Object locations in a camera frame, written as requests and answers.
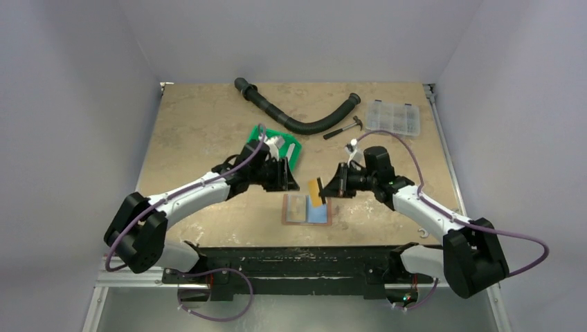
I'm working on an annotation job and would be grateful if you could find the clear plastic organizer box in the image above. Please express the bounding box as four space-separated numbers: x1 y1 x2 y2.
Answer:
364 100 421 137

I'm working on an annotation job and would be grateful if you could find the black corrugated hose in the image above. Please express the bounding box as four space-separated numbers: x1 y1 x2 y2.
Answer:
233 77 362 136

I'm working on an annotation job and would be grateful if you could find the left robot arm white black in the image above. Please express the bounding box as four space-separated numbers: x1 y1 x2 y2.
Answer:
103 140 300 283

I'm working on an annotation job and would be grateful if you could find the green plastic bin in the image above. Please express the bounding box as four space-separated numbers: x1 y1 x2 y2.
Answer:
245 124 302 173

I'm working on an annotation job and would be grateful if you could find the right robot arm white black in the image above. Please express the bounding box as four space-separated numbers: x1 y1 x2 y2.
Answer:
318 146 509 299

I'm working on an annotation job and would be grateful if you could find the white card in bin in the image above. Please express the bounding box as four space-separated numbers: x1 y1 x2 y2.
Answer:
286 143 296 160

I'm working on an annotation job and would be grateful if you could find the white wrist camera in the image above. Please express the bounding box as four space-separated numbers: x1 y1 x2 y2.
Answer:
264 136 285 159
345 138 363 165

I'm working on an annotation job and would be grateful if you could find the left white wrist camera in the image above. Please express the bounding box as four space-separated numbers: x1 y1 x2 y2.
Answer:
264 136 285 159

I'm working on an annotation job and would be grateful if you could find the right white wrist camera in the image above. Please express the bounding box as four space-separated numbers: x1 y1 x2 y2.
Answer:
345 138 363 165

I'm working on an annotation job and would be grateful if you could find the silver wrench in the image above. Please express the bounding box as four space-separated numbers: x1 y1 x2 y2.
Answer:
418 228 429 239

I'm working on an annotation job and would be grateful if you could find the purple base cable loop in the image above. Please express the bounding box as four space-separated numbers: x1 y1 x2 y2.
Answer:
177 268 254 322

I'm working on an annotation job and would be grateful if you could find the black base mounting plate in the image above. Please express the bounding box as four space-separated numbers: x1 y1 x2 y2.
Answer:
162 246 433 301

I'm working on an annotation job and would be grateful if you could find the small black-handled hammer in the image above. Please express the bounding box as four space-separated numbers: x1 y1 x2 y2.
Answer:
323 116 363 140

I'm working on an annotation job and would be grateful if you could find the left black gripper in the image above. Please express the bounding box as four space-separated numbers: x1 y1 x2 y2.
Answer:
249 156 298 192

